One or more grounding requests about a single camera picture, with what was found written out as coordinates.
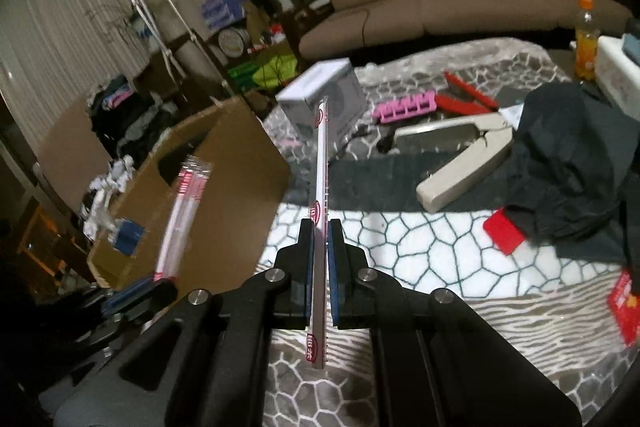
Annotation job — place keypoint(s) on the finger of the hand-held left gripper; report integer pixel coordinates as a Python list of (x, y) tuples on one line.
[(145, 296)]

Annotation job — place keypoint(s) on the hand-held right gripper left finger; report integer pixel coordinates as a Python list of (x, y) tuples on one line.
[(309, 257)]

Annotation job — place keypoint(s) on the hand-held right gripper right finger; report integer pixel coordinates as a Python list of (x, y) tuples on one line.
[(334, 267)]

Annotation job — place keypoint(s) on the long clear pink-labelled packet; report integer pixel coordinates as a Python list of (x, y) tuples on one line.
[(322, 167), (182, 212)]

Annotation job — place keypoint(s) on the brown cardboard box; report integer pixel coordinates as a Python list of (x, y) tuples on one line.
[(235, 187)]

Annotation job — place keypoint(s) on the red plastic clip tool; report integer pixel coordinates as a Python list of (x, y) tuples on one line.
[(465, 99)]

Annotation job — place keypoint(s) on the white storage container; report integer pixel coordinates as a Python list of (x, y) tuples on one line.
[(617, 72)]

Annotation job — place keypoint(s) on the small blue box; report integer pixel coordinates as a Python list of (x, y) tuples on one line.
[(131, 234)]

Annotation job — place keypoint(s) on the white toy figures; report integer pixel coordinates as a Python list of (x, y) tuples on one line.
[(107, 192)]

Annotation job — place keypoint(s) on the grey patterned blanket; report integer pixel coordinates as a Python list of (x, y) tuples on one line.
[(450, 297)]

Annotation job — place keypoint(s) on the white appliance carton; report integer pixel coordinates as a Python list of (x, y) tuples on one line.
[(310, 102)]

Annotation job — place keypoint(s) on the large beige stapler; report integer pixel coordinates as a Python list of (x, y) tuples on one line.
[(465, 157)]

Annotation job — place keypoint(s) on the pink plastic comb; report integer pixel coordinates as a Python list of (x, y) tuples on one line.
[(402, 109)]

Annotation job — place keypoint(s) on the red card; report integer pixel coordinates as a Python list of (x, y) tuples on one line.
[(504, 232)]

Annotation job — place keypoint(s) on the pile of dark clothes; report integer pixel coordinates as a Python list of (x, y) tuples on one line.
[(130, 117)]

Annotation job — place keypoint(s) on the green bags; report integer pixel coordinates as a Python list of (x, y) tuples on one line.
[(265, 72)]

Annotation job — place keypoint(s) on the round tin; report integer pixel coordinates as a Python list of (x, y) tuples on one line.
[(233, 43)]

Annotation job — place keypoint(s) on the black garment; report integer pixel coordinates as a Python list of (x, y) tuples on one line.
[(575, 167)]

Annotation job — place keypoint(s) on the purple drawer box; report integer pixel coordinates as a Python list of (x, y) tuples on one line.
[(222, 9)]

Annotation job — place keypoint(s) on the red packet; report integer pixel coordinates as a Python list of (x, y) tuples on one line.
[(626, 307)]

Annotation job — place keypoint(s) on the beige curtain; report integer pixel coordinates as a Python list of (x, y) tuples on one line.
[(55, 7)]

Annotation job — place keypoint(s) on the orange soda bottle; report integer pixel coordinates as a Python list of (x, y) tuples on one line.
[(586, 42)]

